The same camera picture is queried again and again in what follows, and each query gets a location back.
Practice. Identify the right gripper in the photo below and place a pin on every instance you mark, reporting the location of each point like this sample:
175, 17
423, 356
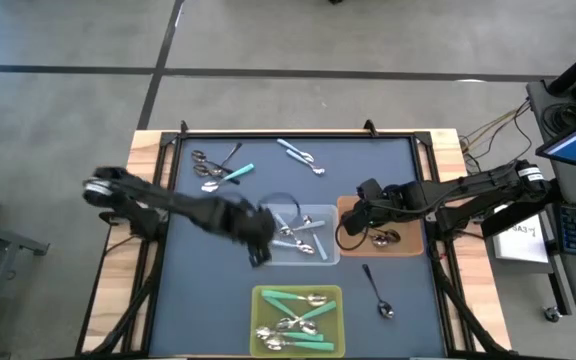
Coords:
400, 202

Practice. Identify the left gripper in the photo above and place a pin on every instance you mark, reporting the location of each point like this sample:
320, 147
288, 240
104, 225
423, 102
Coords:
240, 222

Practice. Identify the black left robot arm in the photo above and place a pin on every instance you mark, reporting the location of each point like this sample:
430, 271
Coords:
168, 202

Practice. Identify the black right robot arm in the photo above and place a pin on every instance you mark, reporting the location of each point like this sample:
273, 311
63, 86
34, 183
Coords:
468, 192

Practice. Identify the clear plastic bin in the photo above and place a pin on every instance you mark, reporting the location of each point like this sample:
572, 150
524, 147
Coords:
288, 259

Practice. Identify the brown wooden tray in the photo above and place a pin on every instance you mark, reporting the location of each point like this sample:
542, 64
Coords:
408, 245

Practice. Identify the blue-grey table mat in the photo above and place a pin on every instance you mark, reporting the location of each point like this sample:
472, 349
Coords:
208, 280

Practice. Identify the yellow-green plastic bin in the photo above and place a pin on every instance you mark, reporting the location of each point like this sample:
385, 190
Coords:
258, 320

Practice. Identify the black table clamp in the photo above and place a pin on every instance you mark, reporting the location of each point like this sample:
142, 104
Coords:
371, 129
183, 129

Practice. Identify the wooden table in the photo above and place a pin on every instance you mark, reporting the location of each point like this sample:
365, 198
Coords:
140, 150

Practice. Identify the black diagonal stand bar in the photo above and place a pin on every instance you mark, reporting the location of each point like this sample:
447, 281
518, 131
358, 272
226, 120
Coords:
518, 210

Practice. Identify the white paper sheet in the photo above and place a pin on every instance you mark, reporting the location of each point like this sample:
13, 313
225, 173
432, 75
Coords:
518, 245

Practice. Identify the cart caster wheel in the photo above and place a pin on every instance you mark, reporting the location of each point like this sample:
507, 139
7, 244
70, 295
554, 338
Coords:
552, 314

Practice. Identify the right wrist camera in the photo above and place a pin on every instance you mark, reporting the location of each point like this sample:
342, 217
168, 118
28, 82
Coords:
370, 189

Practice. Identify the black aluminium table frame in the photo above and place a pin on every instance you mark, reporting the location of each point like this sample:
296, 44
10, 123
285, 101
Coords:
293, 134

